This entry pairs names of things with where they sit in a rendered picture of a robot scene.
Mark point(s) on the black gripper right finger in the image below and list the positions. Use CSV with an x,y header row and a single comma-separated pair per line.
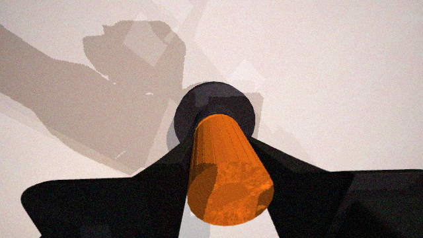
x,y
311,202

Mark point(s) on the orange knob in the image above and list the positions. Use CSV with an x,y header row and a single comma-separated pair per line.
x,y
228,184

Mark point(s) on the black round pedestal with silver d-shaped shaft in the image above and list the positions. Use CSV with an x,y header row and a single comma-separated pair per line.
x,y
212,98

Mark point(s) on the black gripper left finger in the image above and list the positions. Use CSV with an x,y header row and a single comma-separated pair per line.
x,y
153,199

